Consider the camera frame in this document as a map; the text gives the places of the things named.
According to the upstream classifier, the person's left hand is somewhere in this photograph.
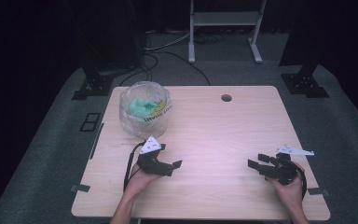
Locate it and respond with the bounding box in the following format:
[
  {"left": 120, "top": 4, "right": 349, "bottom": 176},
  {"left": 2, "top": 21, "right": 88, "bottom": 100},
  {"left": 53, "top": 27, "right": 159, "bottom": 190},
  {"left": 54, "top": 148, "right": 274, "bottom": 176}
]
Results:
[{"left": 127, "top": 163, "right": 163, "bottom": 196}]

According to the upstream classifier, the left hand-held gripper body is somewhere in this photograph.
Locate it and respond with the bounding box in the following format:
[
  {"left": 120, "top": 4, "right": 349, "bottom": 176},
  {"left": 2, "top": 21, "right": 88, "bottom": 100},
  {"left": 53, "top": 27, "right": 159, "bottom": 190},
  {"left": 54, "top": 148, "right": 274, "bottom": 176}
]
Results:
[{"left": 136, "top": 135, "right": 173, "bottom": 177}]

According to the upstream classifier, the grey floor cable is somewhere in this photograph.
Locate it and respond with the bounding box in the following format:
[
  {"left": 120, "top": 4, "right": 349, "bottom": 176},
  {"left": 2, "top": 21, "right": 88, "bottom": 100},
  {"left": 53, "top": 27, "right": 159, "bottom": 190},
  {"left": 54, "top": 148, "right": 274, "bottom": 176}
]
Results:
[{"left": 144, "top": 30, "right": 191, "bottom": 52}]

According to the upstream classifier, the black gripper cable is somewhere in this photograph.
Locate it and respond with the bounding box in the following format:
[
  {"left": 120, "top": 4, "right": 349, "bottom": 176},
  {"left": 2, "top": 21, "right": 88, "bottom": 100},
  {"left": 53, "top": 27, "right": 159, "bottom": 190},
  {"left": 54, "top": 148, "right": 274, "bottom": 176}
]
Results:
[
  {"left": 122, "top": 141, "right": 147, "bottom": 192},
  {"left": 293, "top": 162, "right": 309, "bottom": 200}
]

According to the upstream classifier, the black floor cable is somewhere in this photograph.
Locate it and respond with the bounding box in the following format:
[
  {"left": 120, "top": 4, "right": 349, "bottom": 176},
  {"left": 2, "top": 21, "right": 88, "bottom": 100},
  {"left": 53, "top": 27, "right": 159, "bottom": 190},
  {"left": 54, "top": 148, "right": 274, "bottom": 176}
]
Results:
[{"left": 118, "top": 50, "right": 213, "bottom": 87}]

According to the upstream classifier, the white metal stand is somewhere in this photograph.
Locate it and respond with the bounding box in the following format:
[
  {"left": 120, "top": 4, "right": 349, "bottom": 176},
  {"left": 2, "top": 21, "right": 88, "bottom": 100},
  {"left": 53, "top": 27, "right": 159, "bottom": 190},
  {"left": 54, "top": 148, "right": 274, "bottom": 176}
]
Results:
[{"left": 187, "top": 0, "right": 268, "bottom": 65}]

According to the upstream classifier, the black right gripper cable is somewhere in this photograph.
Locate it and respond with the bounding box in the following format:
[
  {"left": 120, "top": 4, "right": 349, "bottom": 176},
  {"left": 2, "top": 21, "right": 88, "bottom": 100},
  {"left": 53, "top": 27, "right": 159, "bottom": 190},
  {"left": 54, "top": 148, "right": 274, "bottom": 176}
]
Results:
[{"left": 293, "top": 162, "right": 309, "bottom": 200}]

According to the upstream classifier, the person's right hand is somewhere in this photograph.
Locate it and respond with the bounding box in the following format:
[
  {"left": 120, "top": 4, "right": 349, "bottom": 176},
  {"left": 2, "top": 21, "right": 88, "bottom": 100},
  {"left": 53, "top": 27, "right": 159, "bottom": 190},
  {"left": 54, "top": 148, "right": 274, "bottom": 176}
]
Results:
[{"left": 265, "top": 162, "right": 306, "bottom": 208}]

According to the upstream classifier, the clear plastic bag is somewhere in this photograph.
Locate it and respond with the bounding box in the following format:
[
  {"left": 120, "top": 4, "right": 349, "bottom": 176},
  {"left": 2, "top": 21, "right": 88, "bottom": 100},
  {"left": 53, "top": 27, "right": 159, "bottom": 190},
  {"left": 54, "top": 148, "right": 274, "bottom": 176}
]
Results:
[{"left": 119, "top": 81, "right": 172, "bottom": 139}]

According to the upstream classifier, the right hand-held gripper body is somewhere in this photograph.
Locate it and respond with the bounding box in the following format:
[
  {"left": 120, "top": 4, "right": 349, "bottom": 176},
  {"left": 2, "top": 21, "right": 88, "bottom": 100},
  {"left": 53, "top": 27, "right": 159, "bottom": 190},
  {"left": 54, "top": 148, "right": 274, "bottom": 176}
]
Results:
[{"left": 265, "top": 144, "right": 315, "bottom": 187}]

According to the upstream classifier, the grey tape piece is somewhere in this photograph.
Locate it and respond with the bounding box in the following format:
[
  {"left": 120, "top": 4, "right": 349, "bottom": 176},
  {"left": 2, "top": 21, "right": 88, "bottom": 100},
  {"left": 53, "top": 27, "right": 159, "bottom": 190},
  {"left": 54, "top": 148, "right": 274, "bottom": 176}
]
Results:
[
  {"left": 307, "top": 187, "right": 331, "bottom": 197},
  {"left": 70, "top": 183, "right": 91, "bottom": 193}
]

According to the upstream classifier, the crumpled green plastic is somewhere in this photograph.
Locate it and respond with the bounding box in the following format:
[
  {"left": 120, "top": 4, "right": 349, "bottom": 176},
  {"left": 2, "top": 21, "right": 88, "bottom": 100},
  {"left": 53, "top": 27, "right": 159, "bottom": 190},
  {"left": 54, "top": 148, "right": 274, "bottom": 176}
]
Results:
[{"left": 128, "top": 97, "right": 161, "bottom": 118}]

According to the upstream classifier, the black stand base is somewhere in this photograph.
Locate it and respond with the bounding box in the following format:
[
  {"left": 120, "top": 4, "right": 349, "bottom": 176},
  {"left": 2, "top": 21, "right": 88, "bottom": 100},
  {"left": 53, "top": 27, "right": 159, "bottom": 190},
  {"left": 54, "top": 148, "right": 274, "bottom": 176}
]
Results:
[
  {"left": 280, "top": 63, "right": 331, "bottom": 99},
  {"left": 71, "top": 65, "right": 115, "bottom": 102}
]

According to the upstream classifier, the clear plastic container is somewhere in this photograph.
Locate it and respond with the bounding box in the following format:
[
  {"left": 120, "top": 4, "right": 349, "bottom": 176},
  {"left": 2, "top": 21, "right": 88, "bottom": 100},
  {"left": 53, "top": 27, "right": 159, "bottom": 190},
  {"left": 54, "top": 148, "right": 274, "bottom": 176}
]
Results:
[{"left": 118, "top": 81, "right": 172, "bottom": 140}]

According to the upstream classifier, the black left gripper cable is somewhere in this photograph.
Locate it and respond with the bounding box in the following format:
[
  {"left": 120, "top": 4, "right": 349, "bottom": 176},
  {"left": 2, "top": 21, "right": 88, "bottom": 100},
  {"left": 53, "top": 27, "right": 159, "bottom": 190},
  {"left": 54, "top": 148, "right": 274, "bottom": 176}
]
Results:
[{"left": 122, "top": 141, "right": 147, "bottom": 192}]

